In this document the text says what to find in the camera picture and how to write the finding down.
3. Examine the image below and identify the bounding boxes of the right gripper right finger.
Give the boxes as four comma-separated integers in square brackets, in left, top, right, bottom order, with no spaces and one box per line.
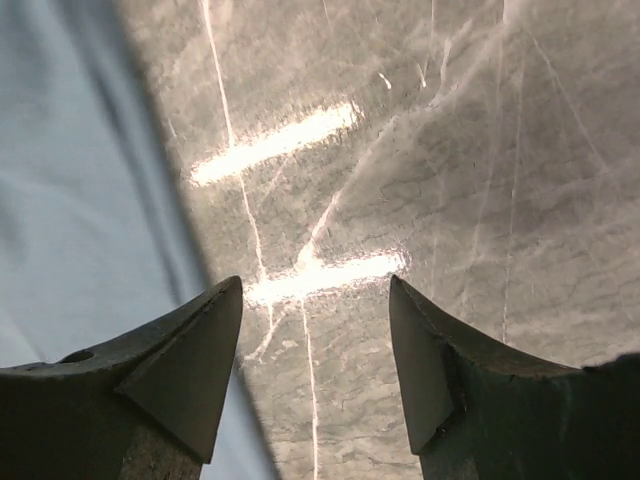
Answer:
[389,277,639,479]

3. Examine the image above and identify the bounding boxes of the blue t-shirt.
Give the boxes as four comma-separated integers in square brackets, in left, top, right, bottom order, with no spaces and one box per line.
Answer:
[1,1,278,479]

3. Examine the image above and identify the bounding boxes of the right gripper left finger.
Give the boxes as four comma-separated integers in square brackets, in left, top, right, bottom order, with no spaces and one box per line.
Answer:
[1,276,243,479]

